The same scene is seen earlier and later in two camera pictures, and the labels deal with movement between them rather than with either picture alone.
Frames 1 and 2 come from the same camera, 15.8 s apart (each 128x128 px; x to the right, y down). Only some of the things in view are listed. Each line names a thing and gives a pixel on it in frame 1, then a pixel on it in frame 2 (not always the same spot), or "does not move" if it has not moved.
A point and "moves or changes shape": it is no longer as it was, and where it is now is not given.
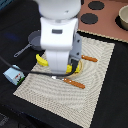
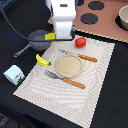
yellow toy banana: [41, 60] does not move
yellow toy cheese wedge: [69, 68] moves or changes shape
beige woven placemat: [67, 100] does not move
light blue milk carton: [14, 75] does not move
